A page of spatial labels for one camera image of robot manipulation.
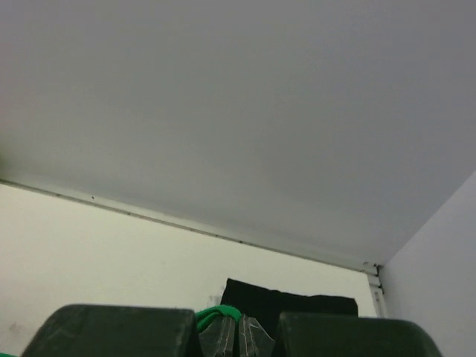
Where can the folded black t shirt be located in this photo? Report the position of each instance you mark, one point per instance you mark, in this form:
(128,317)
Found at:
(266,305)

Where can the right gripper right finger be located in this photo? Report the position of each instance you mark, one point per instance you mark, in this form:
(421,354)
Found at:
(305,334)

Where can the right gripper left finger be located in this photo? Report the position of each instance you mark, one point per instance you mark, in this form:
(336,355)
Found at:
(101,330)

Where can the green t shirt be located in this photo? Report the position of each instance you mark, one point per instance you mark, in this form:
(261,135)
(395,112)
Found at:
(205,317)

